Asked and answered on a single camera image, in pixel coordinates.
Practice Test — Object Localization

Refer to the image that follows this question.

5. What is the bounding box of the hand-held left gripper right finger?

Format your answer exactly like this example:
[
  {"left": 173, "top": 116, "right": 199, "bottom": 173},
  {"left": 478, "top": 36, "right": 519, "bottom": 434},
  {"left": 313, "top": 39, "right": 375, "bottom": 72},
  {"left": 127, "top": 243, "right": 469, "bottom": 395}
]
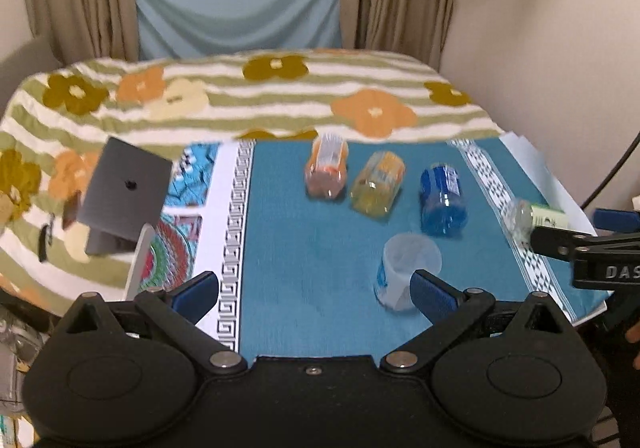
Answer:
[{"left": 381, "top": 270, "right": 574, "bottom": 372}]

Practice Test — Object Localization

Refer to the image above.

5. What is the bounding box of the black cable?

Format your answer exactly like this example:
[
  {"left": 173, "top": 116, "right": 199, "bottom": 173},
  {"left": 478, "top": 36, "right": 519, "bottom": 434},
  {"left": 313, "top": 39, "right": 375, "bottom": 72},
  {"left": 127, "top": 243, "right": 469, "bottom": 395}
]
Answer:
[{"left": 579, "top": 128, "right": 640, "bottom": 209}]

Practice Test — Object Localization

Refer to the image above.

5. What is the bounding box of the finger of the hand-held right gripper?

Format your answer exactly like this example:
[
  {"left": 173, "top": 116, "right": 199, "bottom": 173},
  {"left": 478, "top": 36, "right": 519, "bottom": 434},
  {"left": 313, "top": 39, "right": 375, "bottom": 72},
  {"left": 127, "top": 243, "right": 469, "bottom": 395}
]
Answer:
[
  {"left": 530, "top": 225, "right": 577, "bottom": 261},
  {"left": 594, "top": 209, "right": 640, "bottom": 247}
]

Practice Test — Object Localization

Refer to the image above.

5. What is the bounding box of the white paper sheet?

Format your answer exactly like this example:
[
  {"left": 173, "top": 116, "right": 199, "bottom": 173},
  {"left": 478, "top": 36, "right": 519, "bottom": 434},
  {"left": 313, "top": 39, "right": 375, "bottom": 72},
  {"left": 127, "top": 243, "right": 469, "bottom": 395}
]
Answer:
[{"left": 499, "top": 130, "right": 612, "bottom": 329}]

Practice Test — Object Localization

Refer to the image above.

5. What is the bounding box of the clear plastic cup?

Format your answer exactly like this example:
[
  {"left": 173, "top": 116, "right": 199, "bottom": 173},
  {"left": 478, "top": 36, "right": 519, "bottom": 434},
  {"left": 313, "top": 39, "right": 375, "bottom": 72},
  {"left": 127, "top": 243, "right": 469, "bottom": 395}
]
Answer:
[{"left": 374, "top": 232, "right": 444, "bottom": 313}]

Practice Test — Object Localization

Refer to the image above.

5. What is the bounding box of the blue drink bottle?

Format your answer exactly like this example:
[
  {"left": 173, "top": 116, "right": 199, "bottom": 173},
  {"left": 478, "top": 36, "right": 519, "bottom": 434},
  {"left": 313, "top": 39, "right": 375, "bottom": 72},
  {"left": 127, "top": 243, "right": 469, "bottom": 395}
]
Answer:
[{"left": 418, "top": 163, "right": 469, "bottom": 239}]

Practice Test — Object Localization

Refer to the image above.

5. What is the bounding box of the teal patterned mat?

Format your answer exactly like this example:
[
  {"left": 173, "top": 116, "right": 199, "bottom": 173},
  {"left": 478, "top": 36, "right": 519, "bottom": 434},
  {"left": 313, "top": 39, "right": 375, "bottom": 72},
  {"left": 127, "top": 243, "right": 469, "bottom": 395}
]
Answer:
[{"left": 134, "top": 137, "right": 614, "bottom": 355}]

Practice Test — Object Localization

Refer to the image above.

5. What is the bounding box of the yellow drink bottle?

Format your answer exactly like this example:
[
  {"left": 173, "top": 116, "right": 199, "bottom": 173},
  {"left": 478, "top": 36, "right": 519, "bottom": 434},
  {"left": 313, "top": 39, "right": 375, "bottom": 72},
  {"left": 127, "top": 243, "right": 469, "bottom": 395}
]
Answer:
[{"left": 349, "top": 151, "right": 407, "bottom": 219}]

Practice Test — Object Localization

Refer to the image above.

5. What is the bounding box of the light blue cloth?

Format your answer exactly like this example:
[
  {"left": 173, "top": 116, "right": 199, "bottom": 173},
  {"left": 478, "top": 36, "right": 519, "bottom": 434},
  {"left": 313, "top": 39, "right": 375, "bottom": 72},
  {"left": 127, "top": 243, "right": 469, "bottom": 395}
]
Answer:
[{"left": 132, "top": 0, "right": 347, "bottom": 61}]

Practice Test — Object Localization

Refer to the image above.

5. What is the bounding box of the floral striped blanket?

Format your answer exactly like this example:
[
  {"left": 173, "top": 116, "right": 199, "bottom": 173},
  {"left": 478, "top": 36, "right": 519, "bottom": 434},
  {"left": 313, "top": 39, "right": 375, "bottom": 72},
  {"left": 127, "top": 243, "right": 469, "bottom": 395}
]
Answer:
[{"left": 0, "top": 48, "right": 507, "bottom": 305}]

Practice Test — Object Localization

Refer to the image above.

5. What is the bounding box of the white tablet stand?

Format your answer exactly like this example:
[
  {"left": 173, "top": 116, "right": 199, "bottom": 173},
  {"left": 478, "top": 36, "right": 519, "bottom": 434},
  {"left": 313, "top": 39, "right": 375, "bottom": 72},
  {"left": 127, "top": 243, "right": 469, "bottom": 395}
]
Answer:
[{"left": 122, "top": 223, "right": 159, "bottom": 301}]

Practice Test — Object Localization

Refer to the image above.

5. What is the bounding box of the clear bottle with green label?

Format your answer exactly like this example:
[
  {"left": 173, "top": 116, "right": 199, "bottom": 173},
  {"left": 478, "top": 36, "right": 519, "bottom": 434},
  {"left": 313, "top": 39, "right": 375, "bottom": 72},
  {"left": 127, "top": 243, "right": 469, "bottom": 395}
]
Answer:
[{"left": 502, "top": 198, "right": 569, "bottom": 245}]

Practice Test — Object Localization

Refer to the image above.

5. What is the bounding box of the grey tablet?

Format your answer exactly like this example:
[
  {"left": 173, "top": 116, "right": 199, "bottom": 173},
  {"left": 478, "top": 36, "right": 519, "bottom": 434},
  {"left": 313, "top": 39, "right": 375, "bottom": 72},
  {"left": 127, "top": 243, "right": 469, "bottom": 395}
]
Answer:
[{"left": 75, "top": 136, "right": 174, "bottom": 259}]

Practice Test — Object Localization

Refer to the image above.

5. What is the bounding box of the clear plastic bag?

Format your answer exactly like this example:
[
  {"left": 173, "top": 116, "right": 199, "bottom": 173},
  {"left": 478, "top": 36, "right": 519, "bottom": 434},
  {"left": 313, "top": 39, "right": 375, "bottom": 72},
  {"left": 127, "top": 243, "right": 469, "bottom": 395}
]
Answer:
[{"left": 0, "top": 313, "right": 48, "bottom": 429}]

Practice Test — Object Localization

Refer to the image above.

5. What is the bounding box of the person's right hand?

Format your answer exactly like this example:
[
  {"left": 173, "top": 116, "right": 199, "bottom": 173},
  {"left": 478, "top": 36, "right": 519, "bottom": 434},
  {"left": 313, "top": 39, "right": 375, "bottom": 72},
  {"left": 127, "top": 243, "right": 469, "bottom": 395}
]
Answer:
[{"left": 624, "top": 322, "right": 640, "bottom": 371}]

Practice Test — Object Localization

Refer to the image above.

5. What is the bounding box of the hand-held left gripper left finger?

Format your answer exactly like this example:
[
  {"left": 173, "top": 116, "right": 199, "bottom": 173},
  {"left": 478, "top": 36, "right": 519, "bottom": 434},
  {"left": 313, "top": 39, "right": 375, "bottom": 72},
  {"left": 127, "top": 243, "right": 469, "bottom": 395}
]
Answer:
[{"left": 60, "top": 271, "right": 249, "bottom": 374}]

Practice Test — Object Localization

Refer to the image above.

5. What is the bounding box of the orange drink bottle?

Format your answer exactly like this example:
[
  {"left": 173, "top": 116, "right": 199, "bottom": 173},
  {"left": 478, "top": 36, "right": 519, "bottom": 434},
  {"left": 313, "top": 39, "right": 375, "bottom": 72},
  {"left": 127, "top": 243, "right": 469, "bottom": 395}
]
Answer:
[{"left": 304, "top": 132, "right": 350, "bottom": 201}]

